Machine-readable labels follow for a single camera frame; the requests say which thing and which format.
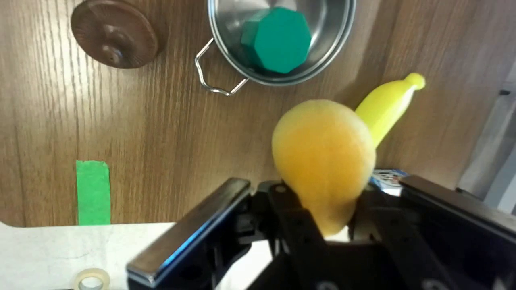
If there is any white cloth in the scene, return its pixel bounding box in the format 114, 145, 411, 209
0, 219, 280, 290

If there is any small metal pot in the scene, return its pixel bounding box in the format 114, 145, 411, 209
193, 0, 358, 98

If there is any brown wooden round lid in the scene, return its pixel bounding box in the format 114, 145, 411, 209
69, 0, 159, 69

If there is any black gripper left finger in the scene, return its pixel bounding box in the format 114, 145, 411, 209
125, 177, 253, 290

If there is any blue white milk carton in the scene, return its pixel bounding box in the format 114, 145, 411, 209
369, 167, 412, 198

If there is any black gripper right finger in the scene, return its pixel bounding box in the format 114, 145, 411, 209
398, 174, 516, 290

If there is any green tape strip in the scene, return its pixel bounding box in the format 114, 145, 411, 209
74, 159, 113, 227

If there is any orange round plushy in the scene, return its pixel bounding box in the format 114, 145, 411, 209
269, 98, 377, 236

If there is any clear tape roll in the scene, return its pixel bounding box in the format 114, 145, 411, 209
71, 267, 113, 290

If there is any green octagonal block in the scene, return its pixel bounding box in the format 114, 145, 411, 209
240, 6, 312, 75

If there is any yellow toy banana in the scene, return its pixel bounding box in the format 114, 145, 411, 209
353, 71, 427, 149

